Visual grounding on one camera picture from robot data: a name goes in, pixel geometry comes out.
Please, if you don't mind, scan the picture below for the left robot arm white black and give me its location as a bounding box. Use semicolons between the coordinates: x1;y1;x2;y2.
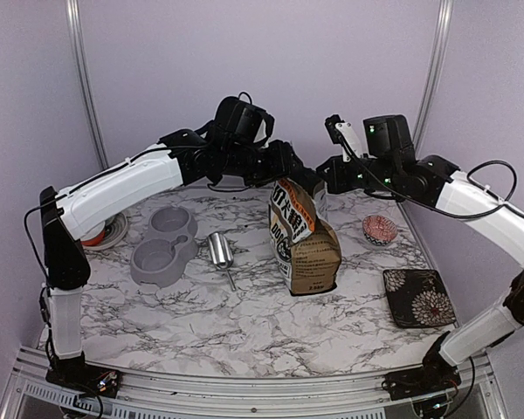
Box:
37;96;321;398

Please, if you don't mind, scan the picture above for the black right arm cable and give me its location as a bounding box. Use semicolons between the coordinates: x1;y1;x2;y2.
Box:
366;160;518;219

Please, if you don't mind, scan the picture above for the left aluminium frame post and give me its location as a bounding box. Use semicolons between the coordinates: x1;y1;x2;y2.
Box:
65;0;109;170

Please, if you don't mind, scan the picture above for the grey double pet bowl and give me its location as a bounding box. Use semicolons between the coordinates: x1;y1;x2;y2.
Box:
130;206;198;288

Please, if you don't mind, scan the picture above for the white orange bowl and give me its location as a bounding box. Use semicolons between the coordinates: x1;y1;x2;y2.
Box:
80;223;106;247

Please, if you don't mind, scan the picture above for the right aluminium frame post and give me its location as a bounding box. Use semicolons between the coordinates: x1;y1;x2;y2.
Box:
413;0;454;151

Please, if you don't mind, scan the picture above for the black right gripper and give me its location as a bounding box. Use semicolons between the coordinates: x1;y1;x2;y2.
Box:
316;154;399;195

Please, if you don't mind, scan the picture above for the aluminium frame post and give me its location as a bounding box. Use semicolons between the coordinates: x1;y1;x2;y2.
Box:
65;0;109;170
413;0;454;151

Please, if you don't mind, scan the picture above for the front aluminium rail base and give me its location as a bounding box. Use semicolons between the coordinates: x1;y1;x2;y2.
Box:
0;347;508;418

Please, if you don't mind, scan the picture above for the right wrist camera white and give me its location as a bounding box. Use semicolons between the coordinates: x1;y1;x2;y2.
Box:
324;114;365;162

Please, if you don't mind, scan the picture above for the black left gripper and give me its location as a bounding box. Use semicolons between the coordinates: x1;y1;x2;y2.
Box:
224;138;304;187

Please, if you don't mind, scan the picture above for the red patterned small bowl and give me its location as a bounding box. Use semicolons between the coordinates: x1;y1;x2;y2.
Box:
362;215;398;246

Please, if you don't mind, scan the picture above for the metal food scoop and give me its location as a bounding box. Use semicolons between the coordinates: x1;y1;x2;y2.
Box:
208;232;237;292

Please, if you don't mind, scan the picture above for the black floral square plate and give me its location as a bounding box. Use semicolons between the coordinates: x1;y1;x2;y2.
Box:
383;269;456;329

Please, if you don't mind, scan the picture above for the brown dog food bag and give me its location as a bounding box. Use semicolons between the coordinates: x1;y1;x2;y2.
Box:
268;179;341;296

